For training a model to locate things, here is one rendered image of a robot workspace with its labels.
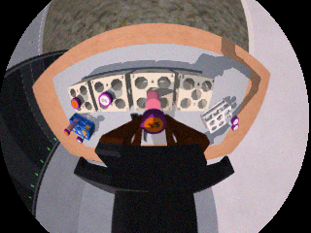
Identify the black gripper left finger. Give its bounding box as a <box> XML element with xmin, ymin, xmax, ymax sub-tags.
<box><xmin>98</xmin><ymin>115</ymin><xmax>142</xmax><ymax>146</ymax></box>

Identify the tube with pink liquid and purple cap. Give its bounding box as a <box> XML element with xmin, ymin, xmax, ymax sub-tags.
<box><xmin>141</xmin><ymin>90</ymin><xmax>167</xmax><ymax>134</ymax></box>

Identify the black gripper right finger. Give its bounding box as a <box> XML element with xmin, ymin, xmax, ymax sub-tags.
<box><xmin>165</xmin><ymin>115</ymin><xmax>210</xmax><ymax>152</ymax></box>

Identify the beige bucket adapter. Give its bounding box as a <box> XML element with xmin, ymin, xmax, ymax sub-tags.
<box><xmin>130</xmin><ymin>69</ymin><xmax>175</xmax><ymax>111</ymax></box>
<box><xmin>173</xmin><ymin>70</ymin><xmax>215</xmax><ymax>111</ymax></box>
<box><xmin>91</xmin><ymin>70</ymin><xmax>133</xmax><ymax>112</ymax></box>
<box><xmin>67</xmin><ymin>75</ymin><xmax>102</xmax><ymax>113</ymax></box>

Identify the grey flat mat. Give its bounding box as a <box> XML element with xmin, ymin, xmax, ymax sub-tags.
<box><xmin>52</xmin><ymin>44</ymin><xmax>251</xmax><ymax>148</ymax></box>

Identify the blue tube rack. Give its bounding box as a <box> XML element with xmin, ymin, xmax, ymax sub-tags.
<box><xmin>69</xmin><ymin>113</ymin><xmax>94</xmax><ymax>140</ymax></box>

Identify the white tube rack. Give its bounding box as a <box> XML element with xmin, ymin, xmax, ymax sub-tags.
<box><xmin>201</xmin><ymin>99</ymin><xmax>231</xmax><ymax>133</ymax></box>

